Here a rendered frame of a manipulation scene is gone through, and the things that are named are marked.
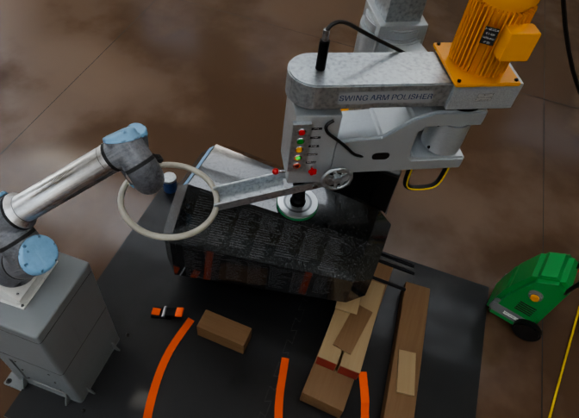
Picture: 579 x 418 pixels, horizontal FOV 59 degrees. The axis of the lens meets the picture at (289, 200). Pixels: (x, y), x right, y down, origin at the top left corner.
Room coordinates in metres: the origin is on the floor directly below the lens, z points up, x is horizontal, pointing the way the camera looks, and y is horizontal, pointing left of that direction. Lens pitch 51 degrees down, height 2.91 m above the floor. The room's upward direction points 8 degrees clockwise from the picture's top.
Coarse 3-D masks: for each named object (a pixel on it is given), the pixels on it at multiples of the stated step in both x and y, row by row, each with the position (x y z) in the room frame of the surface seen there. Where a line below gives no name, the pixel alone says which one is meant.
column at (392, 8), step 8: (376, 0) 2.49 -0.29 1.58; (384, 0) 2.39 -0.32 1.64; (392, 0) 2.33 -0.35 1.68; (400, 0) 2.34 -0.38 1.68; (408, 0) 2.35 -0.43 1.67; (416, 0) 2.37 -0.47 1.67; (424, 0) 2.38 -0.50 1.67; (384, 8) 2.37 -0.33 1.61; (392, 8) 2.33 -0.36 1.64; (400, 8) 2.34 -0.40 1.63; (408, 8) 2.36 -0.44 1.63; (416, 8) 2.37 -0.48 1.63; (424, 8) 2.38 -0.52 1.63; (384, 16) 2.34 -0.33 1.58; (392, 16) 2.34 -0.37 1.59; (400, 16) 2.35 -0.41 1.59; (408, 16) 2.36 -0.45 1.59; (416, 16) 2.37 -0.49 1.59
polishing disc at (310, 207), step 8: (312, 192) 1.76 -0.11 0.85; (280, 200) 1.68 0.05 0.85; (288, 200) 1.69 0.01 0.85; (312, 200) 1.71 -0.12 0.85; (280, 208) 1.63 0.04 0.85; (288, 208) 1.63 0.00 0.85; (296, 208) 1.64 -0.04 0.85; (304, 208) 1.65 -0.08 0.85; (312, 208) 1.66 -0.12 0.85; (296, 216) 1.59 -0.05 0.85; (304, 216) 1.59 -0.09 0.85
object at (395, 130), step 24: (360, 120) 1.77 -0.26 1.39; (384, 120) 1.76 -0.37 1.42; (408, 120) 1.71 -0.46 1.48; (432, 120) 1.72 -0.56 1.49; (456, 120) 1.75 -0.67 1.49; (480, 120) 1.78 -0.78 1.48; (336, 144) 1.62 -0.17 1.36; (360, 144) 1.65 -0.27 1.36; (384, 144) 1.68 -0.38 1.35; (408, 144) 1.71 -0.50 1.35; (360, 168) 1.65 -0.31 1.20; (384, 168) 1.69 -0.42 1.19; (408, 168) 1.72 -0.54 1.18
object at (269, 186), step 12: (240, 180) 1.67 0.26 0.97; (252, 180) 1.67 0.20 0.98; (264, 180) 1.69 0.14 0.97; (276, 180) 1.70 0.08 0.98; (228, 192) 1.63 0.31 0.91; (240, 192) 1.63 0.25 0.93; (252, 192) 1.63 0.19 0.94; (264, 192) 1.59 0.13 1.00; (276, 192) 1.59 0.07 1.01; (288, 192) 1.61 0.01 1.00; (216, 204) 1.52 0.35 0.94; (228, 204) 1.53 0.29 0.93; (240, 204) 1.55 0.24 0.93
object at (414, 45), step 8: (360, 24) 2.42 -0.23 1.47; (360, 40) 2.37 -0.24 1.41; (368, 40) 2.32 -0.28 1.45; (384, 40) 2.29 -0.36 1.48; (392, 40) 2.29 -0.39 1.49; (416, 40) 2.34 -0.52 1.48; (360, 48) 2.36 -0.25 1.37; (368, 48) 2.32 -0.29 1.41; (384, 48) 2.28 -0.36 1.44; (408, 48) 2.26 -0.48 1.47; (416, 48) 2.27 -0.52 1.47; (424, 48) 2.29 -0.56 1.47
